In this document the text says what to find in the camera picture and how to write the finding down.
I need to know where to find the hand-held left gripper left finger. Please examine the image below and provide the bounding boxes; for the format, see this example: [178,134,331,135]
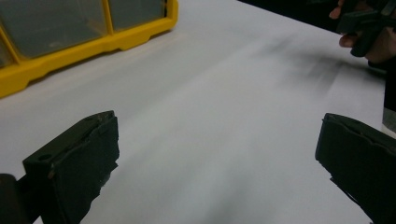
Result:
[21,110,120,224]

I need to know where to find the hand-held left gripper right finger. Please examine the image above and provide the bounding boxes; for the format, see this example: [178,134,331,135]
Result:
[315,112,396,224]

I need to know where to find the yellow drawer organizer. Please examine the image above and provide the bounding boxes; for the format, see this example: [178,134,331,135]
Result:
[0,0,179,99]

